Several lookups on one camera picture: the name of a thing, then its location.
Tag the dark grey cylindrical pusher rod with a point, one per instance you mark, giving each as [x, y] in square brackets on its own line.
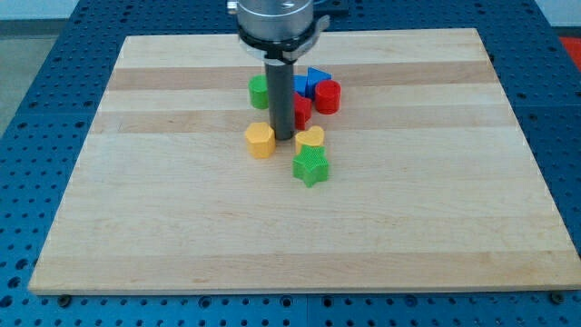
[280, 89]

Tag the yellow heart block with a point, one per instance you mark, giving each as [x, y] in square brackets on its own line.
[313, 137]

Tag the yellow hexagon block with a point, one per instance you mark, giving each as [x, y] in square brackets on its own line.
[260, 140]

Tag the blue cube block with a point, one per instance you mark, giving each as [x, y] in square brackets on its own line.
[300, 84]

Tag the green cylinder block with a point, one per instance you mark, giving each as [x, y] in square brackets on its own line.
[258, 92]

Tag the blue triangle block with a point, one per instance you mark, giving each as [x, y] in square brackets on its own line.
[314, 76]

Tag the red block behind rod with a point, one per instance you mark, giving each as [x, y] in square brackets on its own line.
[302, 110]

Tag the red cylinder block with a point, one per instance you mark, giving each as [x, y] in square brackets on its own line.
[327, 97]

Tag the green star block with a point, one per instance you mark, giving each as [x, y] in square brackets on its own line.
[311, 165]

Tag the light wooden board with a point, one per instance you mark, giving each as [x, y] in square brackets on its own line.
[432, 184]

